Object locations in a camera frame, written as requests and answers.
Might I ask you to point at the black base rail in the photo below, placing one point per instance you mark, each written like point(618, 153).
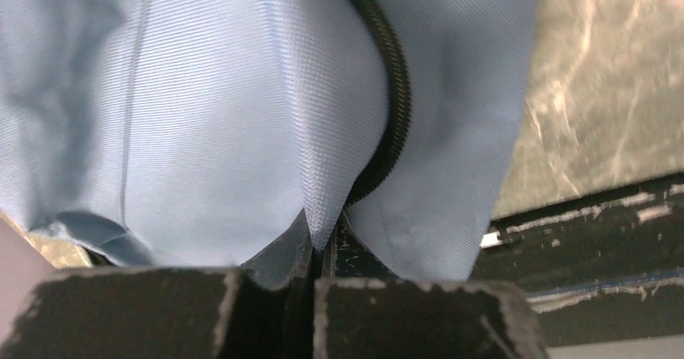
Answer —
point(604, 267)

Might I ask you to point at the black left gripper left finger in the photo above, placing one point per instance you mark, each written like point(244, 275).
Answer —
point(260, 309)

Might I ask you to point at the blue student backpack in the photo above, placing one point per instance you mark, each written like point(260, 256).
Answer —
point(195, 132)

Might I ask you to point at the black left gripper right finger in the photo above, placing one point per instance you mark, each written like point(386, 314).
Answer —
point(362, 317)

